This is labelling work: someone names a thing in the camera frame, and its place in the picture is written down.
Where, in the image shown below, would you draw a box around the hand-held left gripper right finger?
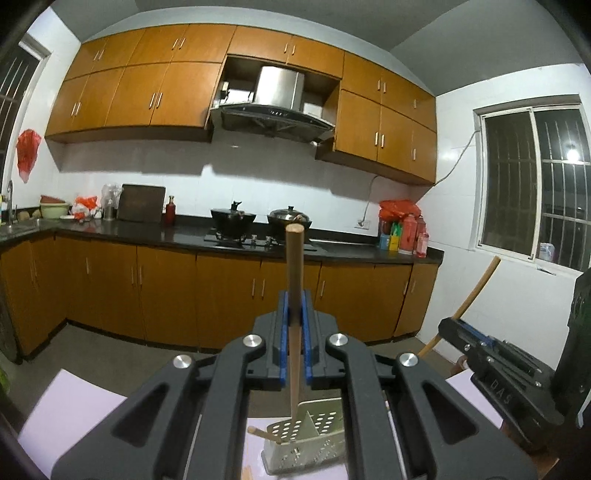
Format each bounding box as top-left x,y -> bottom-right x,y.
300,288 -> 539,480

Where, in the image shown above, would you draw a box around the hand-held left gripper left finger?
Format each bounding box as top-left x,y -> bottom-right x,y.
50,291 -> 296,480

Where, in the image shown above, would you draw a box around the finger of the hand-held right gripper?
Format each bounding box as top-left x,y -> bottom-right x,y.
437,316 -> 509,365

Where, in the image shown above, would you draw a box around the wooden chopstick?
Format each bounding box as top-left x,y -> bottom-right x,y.
418,256 -> 502,358
285,223 -> 305,421
247,425 -> 284,445

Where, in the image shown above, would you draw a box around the grey perforated utensil holder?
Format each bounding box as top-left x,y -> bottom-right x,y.
261,396 -> 348,476

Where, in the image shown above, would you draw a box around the gas stove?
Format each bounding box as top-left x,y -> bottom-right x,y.
204,231 -> 319,252

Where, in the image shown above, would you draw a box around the large red oil bottle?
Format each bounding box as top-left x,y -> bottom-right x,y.
399,216 -> 419,254

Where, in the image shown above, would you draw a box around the black wok with glass lid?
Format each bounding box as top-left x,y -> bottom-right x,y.
267,206 -> 312,232

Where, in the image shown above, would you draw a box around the black pot with lid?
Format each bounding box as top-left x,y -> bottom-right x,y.
211,200 -> 257,240

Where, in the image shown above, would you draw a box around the wooden base cabinets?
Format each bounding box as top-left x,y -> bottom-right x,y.
0,231 -> 439,361

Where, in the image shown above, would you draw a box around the black stone countertop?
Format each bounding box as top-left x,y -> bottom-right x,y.
0,215 -> 445,265

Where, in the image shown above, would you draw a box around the crumpled red plastic bag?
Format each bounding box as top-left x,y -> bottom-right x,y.
379,199 -> 422,223

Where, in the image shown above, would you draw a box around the barred window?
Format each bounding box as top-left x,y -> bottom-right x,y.
0,39 -> 51,162
472,95 -> 591,273

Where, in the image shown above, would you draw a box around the dark wooden cutting board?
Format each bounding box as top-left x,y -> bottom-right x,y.
116,184 -> 167,223

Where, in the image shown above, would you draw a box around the clear plastic bag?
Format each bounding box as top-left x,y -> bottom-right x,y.
100,184 -> 123,217

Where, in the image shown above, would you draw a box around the lavender tablecloth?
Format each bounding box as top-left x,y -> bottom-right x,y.
17,369 -> 504,480

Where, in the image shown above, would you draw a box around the red and white plastic bag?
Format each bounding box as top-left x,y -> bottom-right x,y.
71,196 -> 100,221

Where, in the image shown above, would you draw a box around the steel range hood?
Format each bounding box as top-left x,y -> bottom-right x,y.
210,66 -> 336,144

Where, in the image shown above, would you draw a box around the green basin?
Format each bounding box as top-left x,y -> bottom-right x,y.
39,202 -> 72,220

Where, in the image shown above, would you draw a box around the steel sink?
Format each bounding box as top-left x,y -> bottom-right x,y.
0,219 -> 44,234

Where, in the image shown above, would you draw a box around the hanging red plastic bag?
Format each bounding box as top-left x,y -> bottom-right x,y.
16,129 -> 42,182

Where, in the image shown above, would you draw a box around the white cable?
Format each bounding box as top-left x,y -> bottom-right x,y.
362,129 -> 483,222

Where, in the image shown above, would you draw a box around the short wooden wall cabinet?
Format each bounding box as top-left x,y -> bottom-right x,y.
228,25 -> 345,80

